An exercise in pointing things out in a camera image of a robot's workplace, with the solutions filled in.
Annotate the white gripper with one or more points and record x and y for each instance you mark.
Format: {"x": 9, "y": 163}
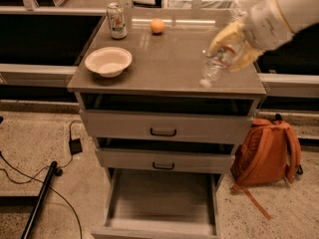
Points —
{"x": 266, "y": 26}

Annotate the clear plastic water bottle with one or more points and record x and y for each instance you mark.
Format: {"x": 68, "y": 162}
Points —
{"x": 216, "y": 64}

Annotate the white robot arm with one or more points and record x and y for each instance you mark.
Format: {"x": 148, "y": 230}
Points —
{"x": 299, "y": 14}

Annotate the grey drawer cabinet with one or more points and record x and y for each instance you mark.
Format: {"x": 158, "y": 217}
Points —
{"x": 166, "y": 64}

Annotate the top grey drawer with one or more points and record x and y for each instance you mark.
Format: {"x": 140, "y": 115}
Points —
{"x": 195, "y": 119}

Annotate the grey drawer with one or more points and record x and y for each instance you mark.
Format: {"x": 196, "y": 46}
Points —
{"x": 195, "y": 119}
{"x": 144, "y": 204}
{"x": 186, "y": 156}

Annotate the middle grey drawer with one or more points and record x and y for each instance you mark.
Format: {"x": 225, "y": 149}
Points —
{"x": 186, "y": 156}

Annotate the bottom grey drawer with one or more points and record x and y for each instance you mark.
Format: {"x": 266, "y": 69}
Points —
{"x": 144, "y": 204}

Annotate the orange fruit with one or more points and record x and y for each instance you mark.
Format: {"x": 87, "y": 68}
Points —
{"x": 157, "y": 26}

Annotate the orange backpack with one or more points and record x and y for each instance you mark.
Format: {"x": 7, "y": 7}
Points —
{"x": 271, "y": 151}

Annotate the white green soda can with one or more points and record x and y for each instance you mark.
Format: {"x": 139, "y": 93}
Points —
{"x": 116, "y": 19}

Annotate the white paper bowl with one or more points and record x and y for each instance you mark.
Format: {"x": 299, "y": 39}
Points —
{"x": 108, "y": 62}

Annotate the black power adapter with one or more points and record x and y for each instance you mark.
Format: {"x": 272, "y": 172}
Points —
{"x": 75, "y": 146}

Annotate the black pole on floor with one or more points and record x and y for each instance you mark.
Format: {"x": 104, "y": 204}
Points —
{"x": 40, "y": 200}

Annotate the black top drawer handle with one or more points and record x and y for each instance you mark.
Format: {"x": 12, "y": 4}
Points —
{"x": 165, "y": 132}

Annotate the black drawer handle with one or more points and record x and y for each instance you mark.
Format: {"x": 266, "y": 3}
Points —
{"x": 165, "y": 132}
{"x": 163, "y": 166}

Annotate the black middle drawer handle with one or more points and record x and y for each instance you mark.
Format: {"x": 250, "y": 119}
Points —
{"x": 163, "y": 166}

